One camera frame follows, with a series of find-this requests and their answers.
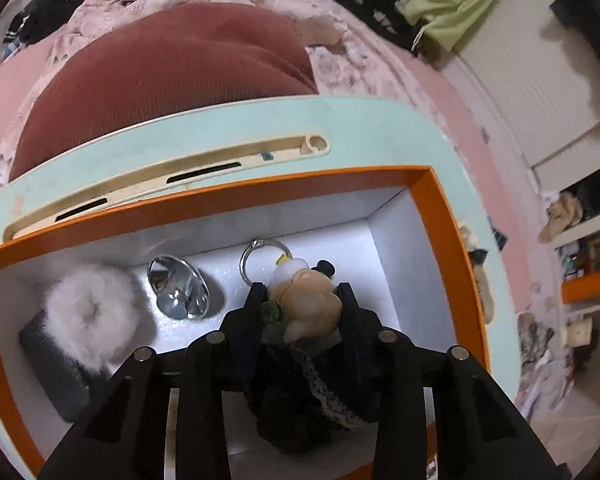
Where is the black textured case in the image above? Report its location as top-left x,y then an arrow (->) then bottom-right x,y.
19,310 -> 111,423

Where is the pink bed sheet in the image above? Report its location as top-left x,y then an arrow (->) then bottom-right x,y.
0,35 -> 566,411

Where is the red corduroy cushion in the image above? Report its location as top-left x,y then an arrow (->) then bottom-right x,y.
9,2 -> 318,181

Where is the white open shelf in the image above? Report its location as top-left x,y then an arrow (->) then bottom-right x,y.
530,160 -> 600,411

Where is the orange storage bin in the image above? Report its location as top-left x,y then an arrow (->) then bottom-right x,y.
561,270 -> 600,303

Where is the plush doll keychain black dress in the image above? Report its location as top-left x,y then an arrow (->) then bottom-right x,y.
239,239 -> 381,456

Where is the white fluffy scrunchie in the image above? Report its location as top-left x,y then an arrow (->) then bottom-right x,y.
42,260 -> 146,371

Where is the beige crumpled cloth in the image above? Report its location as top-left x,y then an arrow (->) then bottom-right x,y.
539,192 -> 584,244

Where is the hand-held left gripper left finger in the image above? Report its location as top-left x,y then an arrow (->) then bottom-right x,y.
37,282 -> 268,480

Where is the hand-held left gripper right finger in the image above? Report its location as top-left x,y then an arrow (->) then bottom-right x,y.
339,282 -> 571,480

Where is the light green cloth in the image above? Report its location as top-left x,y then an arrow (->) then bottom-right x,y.
394,0 -> 523,53

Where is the black striped clothes pile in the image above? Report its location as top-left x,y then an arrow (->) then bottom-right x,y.
2,0 -> 96,61

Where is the orange cardboard box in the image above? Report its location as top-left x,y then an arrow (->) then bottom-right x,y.
0,165 -> 491,480

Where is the mint green desktop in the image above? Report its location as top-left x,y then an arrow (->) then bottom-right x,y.
0,99 -> 526,480

